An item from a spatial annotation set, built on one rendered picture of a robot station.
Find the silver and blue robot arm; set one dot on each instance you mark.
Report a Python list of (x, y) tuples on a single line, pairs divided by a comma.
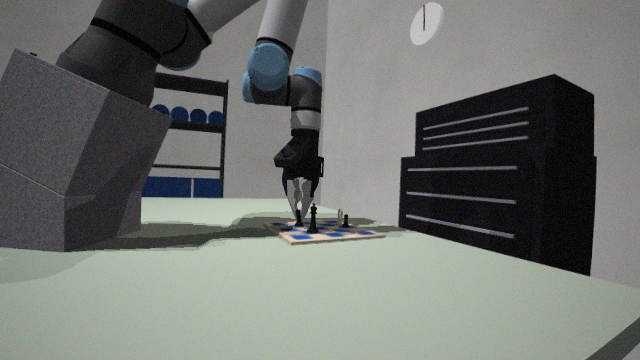
[(126, 38)]

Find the blue and cream checkered chessboard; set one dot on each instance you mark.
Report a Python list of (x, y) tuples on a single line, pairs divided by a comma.
[(328, 232)]

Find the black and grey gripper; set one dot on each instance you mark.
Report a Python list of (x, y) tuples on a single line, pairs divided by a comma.
[(310, 168)]

